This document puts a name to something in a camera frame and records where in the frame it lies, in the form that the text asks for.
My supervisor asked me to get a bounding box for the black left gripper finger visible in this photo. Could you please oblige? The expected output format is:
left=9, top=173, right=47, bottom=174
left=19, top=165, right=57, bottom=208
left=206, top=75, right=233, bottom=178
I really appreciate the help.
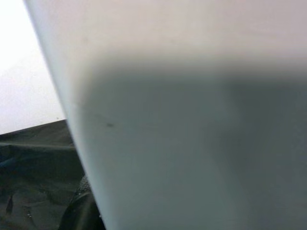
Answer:
left=59, top=191, right=106, bottom=230

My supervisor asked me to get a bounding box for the white plastic table top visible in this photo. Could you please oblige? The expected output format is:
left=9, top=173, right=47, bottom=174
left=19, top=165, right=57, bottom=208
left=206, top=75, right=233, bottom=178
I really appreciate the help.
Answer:
left=23, top=0, right=307, bottom=230

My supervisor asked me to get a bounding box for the black table cloth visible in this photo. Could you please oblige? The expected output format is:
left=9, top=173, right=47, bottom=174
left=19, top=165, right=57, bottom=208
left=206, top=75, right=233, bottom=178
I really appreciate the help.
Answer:
left=0, top=119, right=106, bottom=230

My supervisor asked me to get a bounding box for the large white backdrop panel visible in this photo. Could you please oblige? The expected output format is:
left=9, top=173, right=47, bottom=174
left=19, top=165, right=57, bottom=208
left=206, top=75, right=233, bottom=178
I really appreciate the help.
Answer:
left=0, top=0, right=68, bottom=136

